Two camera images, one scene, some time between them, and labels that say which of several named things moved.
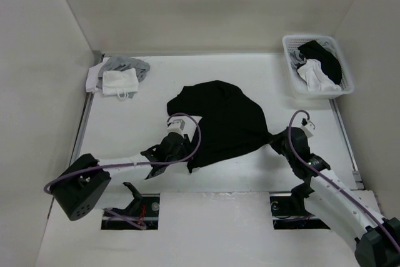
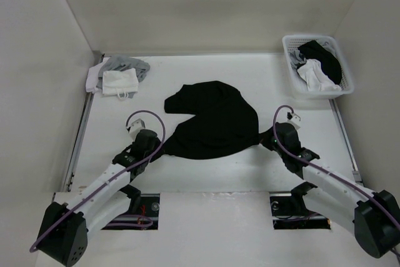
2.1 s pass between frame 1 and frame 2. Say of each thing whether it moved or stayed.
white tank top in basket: stayed
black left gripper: moved
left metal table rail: stayed
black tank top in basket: stayed
